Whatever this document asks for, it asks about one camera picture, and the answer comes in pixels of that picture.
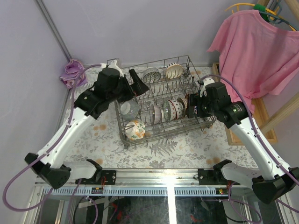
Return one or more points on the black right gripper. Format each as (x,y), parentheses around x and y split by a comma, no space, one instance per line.
(193,100)

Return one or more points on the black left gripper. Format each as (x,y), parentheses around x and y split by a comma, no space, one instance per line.
(127,86)

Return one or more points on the white bowl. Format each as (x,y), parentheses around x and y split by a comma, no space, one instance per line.
(179,109)
(173,106)

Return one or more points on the black patterned bowl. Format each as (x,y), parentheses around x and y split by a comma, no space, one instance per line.
(151,75)

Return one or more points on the grey dotted bowl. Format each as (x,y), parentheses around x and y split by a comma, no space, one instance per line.
(129,110)

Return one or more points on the green diamond patterned bowl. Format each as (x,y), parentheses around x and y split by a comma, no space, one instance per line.
(167,111)

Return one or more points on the purple striped bowl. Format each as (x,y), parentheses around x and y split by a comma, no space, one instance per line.
(155,114)

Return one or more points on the cream bowl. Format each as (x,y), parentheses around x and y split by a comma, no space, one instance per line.
(174,70)

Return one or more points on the yellow floral bowl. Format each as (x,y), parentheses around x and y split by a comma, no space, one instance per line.
(135,130)

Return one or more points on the brown lattice patterned bowl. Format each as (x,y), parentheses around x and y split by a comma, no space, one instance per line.
(184,103)

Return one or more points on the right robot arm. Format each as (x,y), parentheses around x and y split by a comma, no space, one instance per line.
(241,122)

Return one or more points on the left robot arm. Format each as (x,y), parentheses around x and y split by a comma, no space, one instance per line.
(49,163)

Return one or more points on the purple crumpled cloth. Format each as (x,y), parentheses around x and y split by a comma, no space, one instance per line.
(71,72)

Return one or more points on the floral table mat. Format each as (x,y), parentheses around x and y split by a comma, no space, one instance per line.
(196,149)

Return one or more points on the pink t-shirt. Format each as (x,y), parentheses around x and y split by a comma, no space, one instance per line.
(256,57)

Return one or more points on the yellow clothes hanger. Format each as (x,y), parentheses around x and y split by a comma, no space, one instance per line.
(276,10)

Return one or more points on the teal clothes hanger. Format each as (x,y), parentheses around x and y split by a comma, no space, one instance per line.
(271,18)

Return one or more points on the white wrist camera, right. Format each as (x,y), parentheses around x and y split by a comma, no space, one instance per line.
(203,84)

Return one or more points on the white wrist camera,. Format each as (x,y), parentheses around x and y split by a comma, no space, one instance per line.
(203,84)
(114,64)

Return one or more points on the grey wire dish rack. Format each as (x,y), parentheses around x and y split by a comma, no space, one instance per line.
(159,92)

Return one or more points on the white wrist camera, left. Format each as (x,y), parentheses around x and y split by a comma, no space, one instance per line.
(114,64)

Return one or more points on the wooden tray frame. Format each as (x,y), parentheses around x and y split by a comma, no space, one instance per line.
(260,115)

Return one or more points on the corner aluminium post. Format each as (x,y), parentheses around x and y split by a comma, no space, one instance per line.
(53,28)

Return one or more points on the aluminium frame rail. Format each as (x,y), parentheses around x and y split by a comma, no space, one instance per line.
(151,177)

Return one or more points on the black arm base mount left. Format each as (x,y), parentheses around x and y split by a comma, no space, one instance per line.
(108,177)

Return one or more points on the slotted cable duct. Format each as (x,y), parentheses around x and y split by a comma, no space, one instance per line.
(140,191)

